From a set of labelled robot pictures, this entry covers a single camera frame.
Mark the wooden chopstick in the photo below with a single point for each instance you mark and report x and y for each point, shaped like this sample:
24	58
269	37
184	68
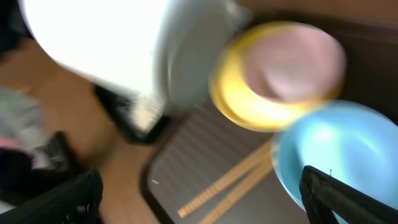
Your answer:
240	190
243	169

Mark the light blue bowl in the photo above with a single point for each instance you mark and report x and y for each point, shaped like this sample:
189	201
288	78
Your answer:
348	141

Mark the black tray bin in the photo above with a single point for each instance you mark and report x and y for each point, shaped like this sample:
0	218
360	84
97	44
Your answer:
121	110

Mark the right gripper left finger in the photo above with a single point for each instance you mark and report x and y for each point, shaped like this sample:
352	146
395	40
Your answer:
47	196

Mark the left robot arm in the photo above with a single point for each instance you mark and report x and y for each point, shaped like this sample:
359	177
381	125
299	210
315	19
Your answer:
162	49

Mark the brown serving tray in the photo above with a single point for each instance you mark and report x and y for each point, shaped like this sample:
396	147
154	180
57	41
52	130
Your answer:
210	170

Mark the left wooden chopstick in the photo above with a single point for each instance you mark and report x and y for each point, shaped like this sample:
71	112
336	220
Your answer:
243	169

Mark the yellow plate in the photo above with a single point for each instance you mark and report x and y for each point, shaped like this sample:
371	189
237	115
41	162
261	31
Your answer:
232	96

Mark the white pink bowl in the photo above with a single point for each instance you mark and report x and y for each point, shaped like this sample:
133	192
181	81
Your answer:
295	62

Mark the right wooden chopstick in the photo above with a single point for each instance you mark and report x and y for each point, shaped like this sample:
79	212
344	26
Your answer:
240	190

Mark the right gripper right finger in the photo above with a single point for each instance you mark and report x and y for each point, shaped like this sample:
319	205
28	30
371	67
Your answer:
323	197

